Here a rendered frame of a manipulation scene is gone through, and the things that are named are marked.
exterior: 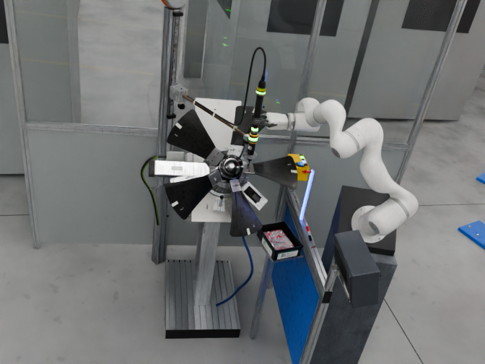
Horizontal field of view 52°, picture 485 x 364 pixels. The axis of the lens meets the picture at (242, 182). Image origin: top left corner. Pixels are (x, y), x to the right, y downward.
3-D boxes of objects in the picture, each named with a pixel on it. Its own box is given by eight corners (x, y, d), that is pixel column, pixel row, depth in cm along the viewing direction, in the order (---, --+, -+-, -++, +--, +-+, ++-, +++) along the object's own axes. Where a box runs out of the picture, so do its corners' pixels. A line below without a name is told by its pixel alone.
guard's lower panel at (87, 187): (34, 240, 355) (21, 126, 307) (374, 246, 402) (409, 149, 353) (33, 242, 353) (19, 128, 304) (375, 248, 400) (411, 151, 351)
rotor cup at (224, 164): (213, 182, 259) (217, 179, 246) (214, 154, 261) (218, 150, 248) (241, 183, 262) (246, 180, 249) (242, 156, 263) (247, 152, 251)
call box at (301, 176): (284, 167, 305) (287, 153, 300) (300, 168, 307) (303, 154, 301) (289, 182, 292) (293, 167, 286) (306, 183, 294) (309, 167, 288)
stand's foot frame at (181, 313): (165, 268, 356) (165, 259, 352) (228, 269, 365) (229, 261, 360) (164, 339, 305) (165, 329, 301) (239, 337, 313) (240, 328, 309)
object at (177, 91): (167, 97, 287) (168, 83, 283) (177, 95, 291) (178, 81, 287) (177, 104, 281) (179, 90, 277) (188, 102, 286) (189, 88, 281)
